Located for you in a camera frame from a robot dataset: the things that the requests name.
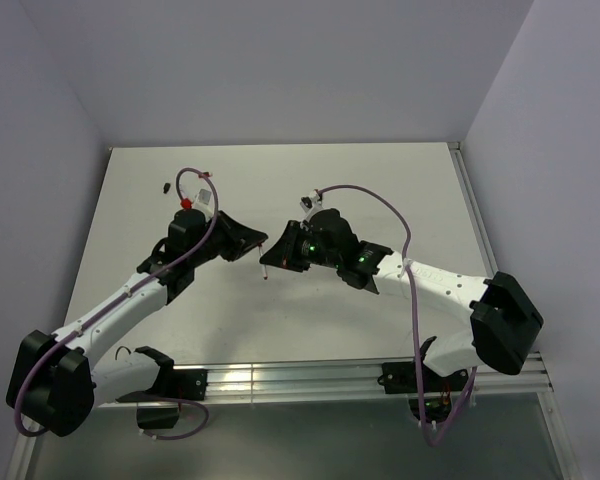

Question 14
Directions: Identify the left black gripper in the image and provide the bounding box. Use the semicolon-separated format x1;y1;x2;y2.
189;210;267;267

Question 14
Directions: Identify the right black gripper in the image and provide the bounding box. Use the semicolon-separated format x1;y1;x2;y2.
260;219;341;272

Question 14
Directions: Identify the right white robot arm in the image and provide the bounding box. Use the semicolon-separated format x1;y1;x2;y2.
260;209;544;390

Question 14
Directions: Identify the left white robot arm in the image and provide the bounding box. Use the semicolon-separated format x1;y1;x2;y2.
6;210;268;437

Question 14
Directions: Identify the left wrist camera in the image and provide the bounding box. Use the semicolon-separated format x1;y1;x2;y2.
179;188;214;219

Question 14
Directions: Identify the aluminium front rail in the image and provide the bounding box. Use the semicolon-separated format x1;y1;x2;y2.
27;355;554;407

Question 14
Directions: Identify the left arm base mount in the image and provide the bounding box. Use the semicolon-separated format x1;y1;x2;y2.
136;368;210;441

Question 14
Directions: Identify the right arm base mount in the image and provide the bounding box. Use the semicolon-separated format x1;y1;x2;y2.
377;361;469;423

